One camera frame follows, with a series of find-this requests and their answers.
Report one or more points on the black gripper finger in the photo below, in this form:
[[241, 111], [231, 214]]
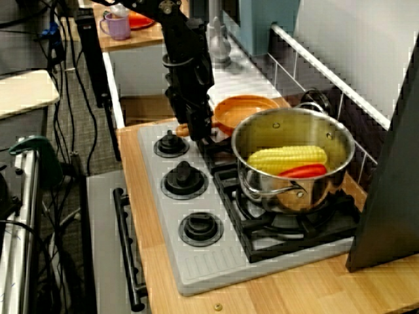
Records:
[[209, 129], [195, 127]]

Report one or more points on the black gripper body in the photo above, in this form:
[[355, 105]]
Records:
[[191, 98]]

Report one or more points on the orange plastic pan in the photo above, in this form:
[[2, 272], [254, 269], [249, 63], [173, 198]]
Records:
[[242, 111]]

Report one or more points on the yellow toy corn cob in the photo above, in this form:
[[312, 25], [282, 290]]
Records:
[[284, 158]]

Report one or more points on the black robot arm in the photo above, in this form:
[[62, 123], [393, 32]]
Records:
[[183, 36]]

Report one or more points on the black burner grate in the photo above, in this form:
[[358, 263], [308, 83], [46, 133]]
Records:
[[212, 153], [262, 252]]

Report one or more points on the black stove knob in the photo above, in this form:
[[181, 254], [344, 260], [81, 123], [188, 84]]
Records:
[[171, 144], [200, 227], [184, 180]]

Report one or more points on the white sink basin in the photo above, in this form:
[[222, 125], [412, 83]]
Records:
[[140, 72]]

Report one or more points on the grey toy faucet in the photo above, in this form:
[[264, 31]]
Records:
[[217, 45]]

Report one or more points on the small wooden counter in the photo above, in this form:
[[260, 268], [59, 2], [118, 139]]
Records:
[[144, 41]]

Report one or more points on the red plate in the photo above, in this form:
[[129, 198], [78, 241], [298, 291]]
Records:
[[140, 21]]

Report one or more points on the purple plastic cup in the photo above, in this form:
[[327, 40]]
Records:
[[118, 27]]

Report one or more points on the red toy pepper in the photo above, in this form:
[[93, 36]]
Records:
[[307, 170]]

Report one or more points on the white item in cup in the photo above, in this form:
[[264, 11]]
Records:
[[119, 10]]

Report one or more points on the stainless steel pot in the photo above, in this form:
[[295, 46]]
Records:
[[311, 196]]

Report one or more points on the white oven door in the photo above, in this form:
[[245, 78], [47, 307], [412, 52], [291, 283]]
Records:
[[101, 229]]

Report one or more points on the grey stove top panel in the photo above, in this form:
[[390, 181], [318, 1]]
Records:
[[209, 268]]

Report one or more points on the blue connector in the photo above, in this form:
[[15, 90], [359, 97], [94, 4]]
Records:
[[50, 31]]

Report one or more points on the beige board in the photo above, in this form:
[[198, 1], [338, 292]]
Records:
[[23, 91]]

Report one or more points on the brass screw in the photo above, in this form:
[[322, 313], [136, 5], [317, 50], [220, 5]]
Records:
[[217, 307]]

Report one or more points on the wooden countertop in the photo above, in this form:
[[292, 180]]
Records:
[[294, 294]]

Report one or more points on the black hood side panel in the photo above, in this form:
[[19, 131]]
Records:
[[386, 196]]

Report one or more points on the black upright post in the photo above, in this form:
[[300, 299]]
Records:
[[93, 59]]

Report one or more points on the aluminium profile rail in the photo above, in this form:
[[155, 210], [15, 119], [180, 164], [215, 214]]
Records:
[[27, 229]]

